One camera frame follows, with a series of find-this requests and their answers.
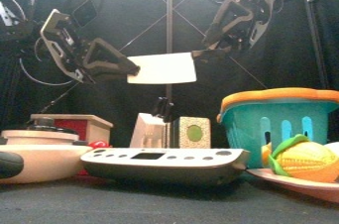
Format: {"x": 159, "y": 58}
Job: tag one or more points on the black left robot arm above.
{"x": 18, "y": 13}

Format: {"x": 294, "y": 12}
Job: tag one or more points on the toy sushi roll green centre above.
{"x": 194, "y": 133}

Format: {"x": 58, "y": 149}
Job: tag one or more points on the wooden box red front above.
{"x": 84, "y": 124}

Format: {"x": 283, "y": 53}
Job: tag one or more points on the red toy piece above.
{"x": 98, "y": 144}

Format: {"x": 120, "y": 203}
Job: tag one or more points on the black pot lid grey knob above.
{"x": 44, "y": 125}

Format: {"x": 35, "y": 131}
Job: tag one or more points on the teal basket orange rim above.
{"x": 274, "y": 115}

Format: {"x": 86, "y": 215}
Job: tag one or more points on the cream toy pot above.
{"x": 39, "y": 137}

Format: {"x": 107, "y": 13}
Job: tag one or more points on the white grey kitchen scale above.
{"x": 167, "y": 163}

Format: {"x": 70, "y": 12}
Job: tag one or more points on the orange toy fruit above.
{"x": 266, "y": 153}

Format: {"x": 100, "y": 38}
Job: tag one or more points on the white toy egg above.
{"x": 333, "y": 148}

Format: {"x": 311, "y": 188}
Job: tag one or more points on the yellow toy corn green husk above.
{"x": 305, "y": 162}

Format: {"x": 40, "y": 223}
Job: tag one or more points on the beige toy plate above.
{"x": 305, "y": 186}

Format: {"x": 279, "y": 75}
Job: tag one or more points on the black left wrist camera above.
{"x": 84, "y": 9}

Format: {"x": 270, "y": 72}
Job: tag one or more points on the grey vertical frame pole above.
{"x": 168, "y": 10}

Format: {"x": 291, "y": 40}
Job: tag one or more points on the dark frame post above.
{"x": 317, "y": 43}

